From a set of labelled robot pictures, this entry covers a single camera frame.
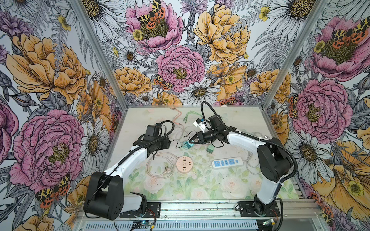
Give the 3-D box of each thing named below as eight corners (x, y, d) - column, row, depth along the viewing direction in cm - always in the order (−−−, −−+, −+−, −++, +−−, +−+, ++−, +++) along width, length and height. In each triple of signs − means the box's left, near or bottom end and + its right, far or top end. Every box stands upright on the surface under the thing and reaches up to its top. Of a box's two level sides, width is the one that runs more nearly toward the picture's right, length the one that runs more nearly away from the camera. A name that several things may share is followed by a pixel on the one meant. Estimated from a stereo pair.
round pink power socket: (175, 173, 88) (175, 171, 86) (176, 157, 95) (176, 155, 93) (192, 173, 88) (193, 171, 86) (192, 157, 95) (192, 155, 93)
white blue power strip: (211, 169, 90) (212, 167, 87) (209, 161, 93) (210, 159, 91) (243, 166, 92) (245, 163, 89) (240, 158, 95) (242, 155, 92)
